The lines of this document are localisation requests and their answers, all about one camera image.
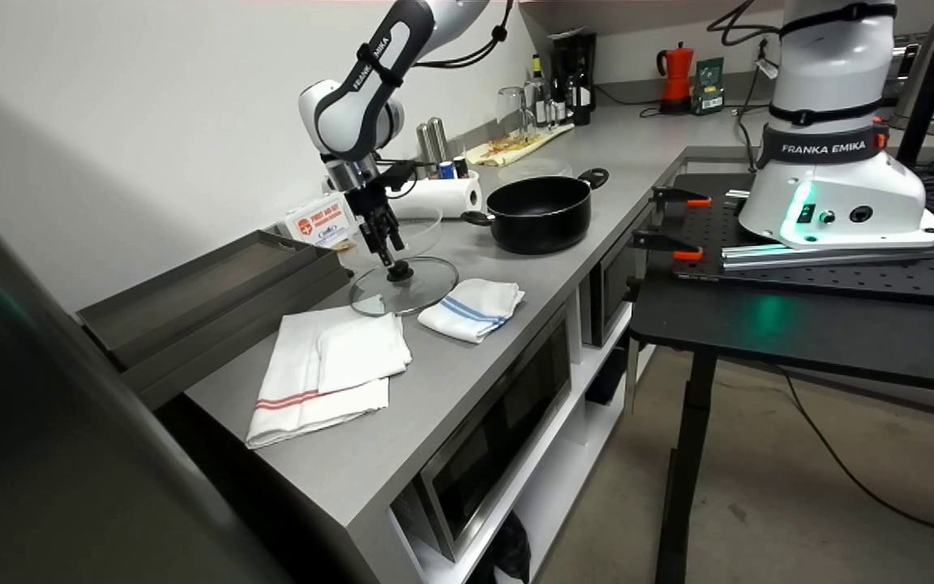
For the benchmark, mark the green box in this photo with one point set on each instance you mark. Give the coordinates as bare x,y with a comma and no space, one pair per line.
708,84

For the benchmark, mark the black coffee machine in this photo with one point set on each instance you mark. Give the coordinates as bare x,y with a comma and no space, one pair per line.
571,58

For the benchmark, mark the orange black clamp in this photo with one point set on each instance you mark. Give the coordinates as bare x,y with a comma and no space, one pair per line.
683,195
678,248

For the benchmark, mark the steel shaker right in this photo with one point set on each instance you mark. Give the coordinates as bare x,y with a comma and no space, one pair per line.
442,146

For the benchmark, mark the black cooking pot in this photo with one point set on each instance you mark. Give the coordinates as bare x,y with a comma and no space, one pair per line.
541,214

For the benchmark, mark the white red-striped dish towel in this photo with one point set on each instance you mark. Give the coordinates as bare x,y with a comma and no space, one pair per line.
327,368

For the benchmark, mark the black perforated robot table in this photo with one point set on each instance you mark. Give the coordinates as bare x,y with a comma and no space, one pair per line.
883,339

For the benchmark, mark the white paper towel roll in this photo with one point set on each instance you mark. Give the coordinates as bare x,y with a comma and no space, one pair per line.
438,200

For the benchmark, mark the orange black clamp near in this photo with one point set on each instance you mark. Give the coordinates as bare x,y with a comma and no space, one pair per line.
678,248

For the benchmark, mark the steel shaker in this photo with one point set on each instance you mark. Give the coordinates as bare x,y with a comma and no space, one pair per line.
442,146
426,146

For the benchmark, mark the orange black clamp far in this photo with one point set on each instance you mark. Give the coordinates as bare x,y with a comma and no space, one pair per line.
683,195

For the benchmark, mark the blue spice jar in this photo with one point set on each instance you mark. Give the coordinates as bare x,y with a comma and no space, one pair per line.
444,168

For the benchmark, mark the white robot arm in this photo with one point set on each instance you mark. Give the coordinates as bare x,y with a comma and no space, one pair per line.
825,180

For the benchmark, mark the glass pot lid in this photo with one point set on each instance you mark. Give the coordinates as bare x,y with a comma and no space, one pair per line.
403,288

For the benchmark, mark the red moka pot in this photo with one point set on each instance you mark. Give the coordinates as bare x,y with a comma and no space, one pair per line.
675,80

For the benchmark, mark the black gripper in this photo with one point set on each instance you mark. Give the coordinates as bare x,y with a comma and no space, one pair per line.
364,186

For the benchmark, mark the steel shaker left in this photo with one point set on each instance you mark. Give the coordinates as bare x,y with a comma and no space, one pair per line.
426,146

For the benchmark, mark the red white box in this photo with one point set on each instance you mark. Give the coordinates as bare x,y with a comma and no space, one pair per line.
323,221

